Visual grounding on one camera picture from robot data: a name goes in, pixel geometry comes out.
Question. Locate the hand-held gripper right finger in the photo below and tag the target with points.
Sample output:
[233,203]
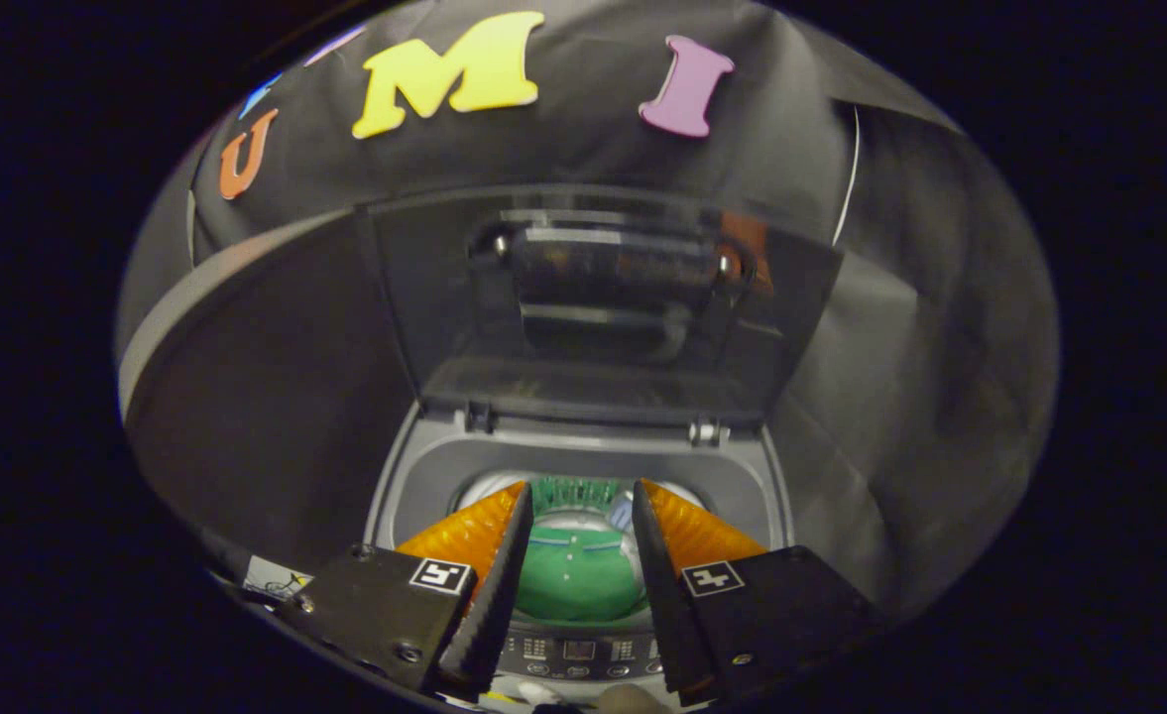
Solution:
[664,605]

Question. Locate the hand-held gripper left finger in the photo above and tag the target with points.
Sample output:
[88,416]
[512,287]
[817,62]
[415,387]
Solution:
[499,605]

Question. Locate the green polo shirt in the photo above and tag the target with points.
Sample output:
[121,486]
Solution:
[578,580]

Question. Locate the grey washing machine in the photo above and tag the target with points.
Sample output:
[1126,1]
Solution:
[424,476]

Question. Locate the dark washing machine lid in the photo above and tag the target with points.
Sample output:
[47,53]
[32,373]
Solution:
[444,297]

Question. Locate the grey white cabinet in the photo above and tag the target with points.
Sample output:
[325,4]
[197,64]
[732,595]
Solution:
[276,397]

